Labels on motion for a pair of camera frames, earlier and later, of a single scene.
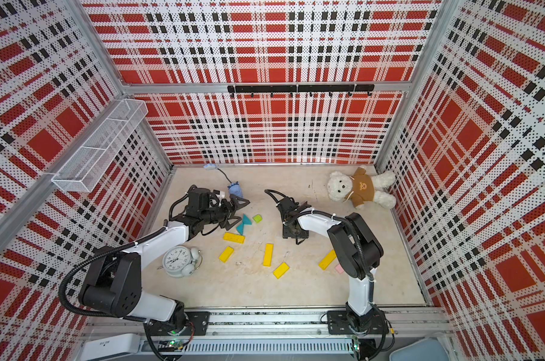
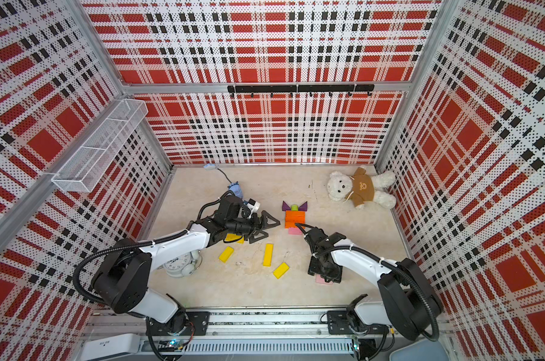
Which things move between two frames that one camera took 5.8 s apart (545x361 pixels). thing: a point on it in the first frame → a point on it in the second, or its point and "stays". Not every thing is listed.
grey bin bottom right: [422, 350] stays
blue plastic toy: [235, 189] stays
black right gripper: [304, 235] → [335, 276]
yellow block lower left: [226, 254] stays
